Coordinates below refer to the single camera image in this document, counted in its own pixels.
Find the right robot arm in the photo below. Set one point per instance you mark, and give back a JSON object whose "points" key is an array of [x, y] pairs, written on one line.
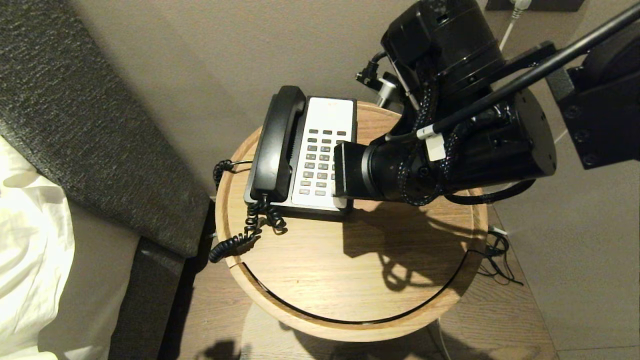
{"points": [[445, 45]]}

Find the grey fabric headboard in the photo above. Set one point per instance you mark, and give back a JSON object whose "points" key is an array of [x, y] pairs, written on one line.
{"points": [[75, 110]]}

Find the white bedding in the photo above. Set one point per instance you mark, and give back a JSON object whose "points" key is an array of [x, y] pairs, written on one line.
{"points": [[25, 240]]}

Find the black phone handset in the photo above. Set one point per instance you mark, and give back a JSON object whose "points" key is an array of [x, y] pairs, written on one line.
{"points": [[275, 145]]}

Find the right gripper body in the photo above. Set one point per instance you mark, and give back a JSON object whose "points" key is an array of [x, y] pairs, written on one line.
{"points": [[490, 150]]}

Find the round wooden side table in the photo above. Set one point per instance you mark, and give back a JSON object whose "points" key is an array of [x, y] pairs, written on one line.
{"points": [[320, 270]]}

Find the black and white desk telephone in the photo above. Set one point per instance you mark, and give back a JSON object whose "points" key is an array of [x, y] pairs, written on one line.
{"points": [[325, 120]]}

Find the dark bed frame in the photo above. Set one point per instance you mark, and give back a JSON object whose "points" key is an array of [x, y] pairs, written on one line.
{"points": [[145, 300]]}

